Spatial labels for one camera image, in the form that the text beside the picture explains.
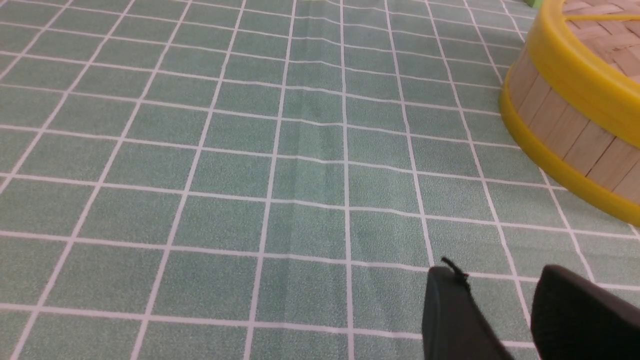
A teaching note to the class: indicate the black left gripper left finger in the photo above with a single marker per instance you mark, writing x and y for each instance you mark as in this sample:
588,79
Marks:
453,326

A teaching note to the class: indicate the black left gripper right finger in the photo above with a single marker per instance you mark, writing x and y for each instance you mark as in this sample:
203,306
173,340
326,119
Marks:
575,319

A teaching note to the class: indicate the yellow bamboo steamer basket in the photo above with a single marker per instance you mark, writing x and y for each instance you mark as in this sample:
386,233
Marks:
595,165

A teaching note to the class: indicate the green checkered tablecloth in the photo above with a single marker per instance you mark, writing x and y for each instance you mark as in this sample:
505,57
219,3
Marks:
271,179

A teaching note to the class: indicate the green cube block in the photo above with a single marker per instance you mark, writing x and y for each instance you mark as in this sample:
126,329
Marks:
533,3

